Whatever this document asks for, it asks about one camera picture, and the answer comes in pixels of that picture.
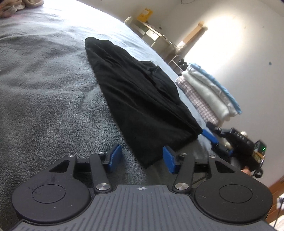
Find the metal shoe rack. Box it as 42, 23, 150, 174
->
168, 55, 189, 76

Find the cardboard sheet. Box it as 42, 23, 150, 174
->
177, 21, 207, 51

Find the white low cabinet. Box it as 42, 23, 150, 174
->
124, 16, 176, 60

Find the beige clothes pile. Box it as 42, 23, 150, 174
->
0, 0, 44, 18

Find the folded clothes stack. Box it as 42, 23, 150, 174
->
175, 64, 242, 126

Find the person right hand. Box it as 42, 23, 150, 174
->
242, 167, 251, 175

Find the black t-shirt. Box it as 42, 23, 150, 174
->
85, 37, 202, 167

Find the yellow box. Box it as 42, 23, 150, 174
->
137, 8, 153, 23

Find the grey bed blanket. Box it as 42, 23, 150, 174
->
0, 0, 221, 230

